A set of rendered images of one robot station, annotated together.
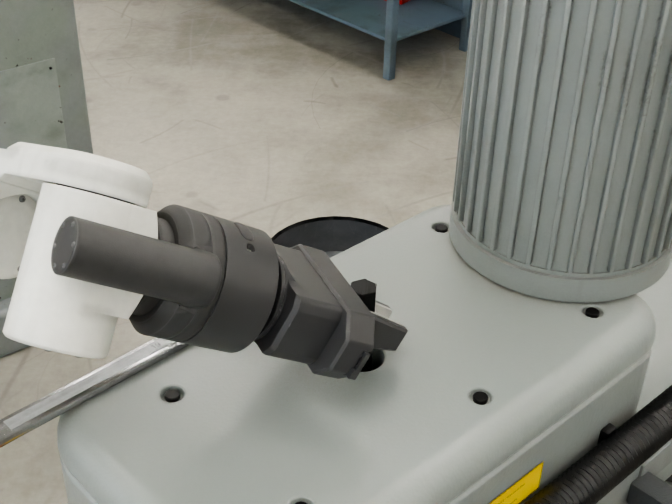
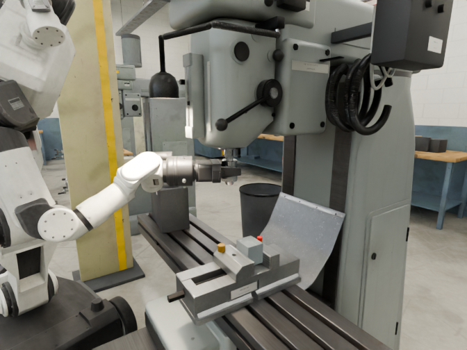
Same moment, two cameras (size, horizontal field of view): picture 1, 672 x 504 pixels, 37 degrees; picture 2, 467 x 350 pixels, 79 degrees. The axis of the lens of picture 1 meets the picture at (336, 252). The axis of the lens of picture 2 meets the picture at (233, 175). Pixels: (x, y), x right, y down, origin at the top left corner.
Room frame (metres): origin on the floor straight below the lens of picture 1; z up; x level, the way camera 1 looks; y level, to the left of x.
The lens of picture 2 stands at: (-0.21, -0.17, 1.41)
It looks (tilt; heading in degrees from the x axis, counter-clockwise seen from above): 13 degrees down; 9
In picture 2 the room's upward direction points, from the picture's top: straight up
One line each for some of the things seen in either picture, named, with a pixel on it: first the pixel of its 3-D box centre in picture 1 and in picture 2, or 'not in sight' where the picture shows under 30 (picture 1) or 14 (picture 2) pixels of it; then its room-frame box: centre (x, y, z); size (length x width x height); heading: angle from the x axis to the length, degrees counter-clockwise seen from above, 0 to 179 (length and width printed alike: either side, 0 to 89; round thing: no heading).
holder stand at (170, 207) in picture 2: not in sight; (169, 201); (0.94, 0.32, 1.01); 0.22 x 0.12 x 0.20; 35
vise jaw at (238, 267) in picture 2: not in sight; (233, 261); (0.49, -0.05, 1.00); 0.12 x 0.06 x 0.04; 41
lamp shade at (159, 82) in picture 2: not in sight; (163, 85); (0.48, 0.12, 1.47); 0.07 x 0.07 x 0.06
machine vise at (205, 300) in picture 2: not in sight; (240, 270); (0.51, -0.07, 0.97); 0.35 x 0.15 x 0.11; 131
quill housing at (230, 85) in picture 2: not in sight; (231, 89); (0.61, -0.03, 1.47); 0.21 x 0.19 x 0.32; 43
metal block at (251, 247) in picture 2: not in sight; (249, 251); (0.53, -0.09, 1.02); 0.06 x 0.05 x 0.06; 41
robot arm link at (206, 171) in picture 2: not in sight; (199, 171); (0.57, 0.07, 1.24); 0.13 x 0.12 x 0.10; 18
